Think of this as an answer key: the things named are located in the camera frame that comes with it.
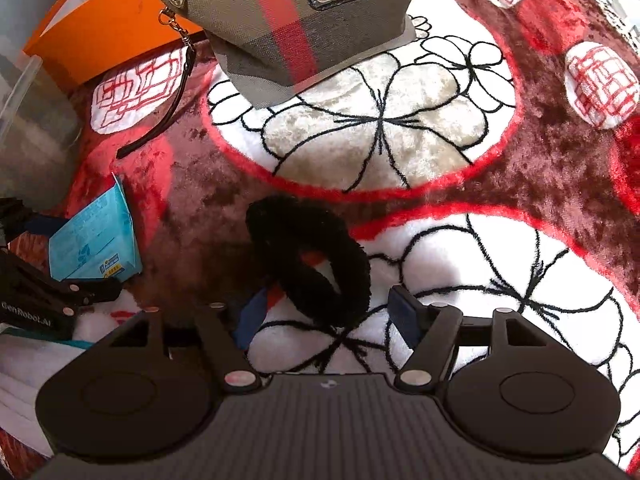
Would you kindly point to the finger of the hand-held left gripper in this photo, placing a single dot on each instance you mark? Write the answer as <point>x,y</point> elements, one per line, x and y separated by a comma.
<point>20,222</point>
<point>45,285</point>

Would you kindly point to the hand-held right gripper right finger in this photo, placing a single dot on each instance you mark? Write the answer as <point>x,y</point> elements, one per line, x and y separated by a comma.
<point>404,315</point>

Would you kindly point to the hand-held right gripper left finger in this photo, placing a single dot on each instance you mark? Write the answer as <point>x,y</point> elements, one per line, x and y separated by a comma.
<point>250,312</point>

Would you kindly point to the teal tissue packet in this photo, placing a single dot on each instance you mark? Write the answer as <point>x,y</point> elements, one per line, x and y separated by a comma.
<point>95,240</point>

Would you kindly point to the black fuzzy scrunchie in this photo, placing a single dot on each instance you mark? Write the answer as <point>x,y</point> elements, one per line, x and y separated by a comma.
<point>320,260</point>

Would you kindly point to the white blue face mask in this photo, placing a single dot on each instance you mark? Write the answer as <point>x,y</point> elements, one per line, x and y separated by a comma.
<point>30,380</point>

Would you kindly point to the orange cardboard box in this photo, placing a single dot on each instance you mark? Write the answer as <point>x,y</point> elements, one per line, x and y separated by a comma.
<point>100,45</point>

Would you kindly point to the red floral printed blanket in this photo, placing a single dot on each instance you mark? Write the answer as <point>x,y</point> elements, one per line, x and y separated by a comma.
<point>525,160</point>

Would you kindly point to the brown pouch red stripe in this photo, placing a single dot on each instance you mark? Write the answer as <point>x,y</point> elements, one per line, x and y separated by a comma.
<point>280,35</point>

